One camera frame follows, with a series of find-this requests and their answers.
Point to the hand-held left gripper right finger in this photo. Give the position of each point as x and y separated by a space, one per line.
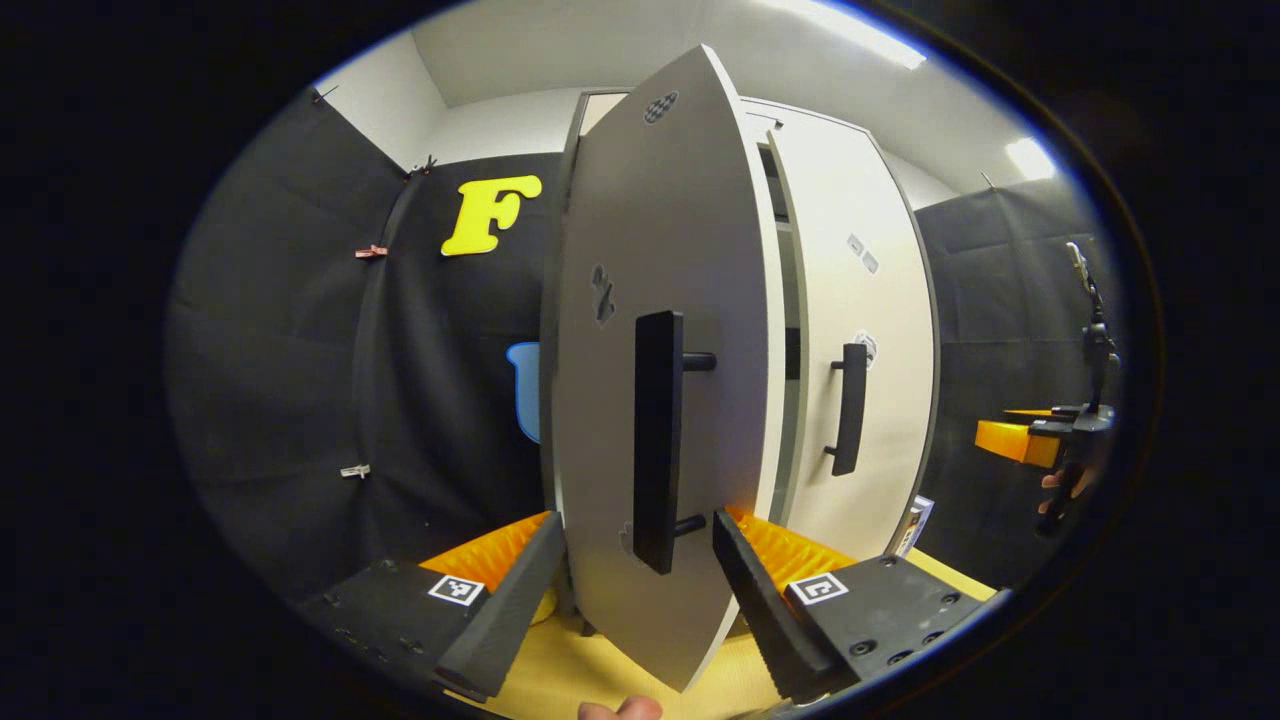
760 600

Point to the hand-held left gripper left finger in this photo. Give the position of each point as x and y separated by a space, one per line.
520 600

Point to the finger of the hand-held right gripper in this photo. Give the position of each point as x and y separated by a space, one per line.
1015 442
1060 412

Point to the white cabinet door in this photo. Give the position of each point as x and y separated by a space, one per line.
830 200
700 230

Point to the white and grey cabinet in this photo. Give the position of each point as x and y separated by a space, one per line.
790 355

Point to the small ceiling light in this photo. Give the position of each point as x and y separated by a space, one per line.
1030 158

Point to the black backdrop cloth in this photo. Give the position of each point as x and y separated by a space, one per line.
280 350

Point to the red clip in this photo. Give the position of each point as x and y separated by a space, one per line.
370 252

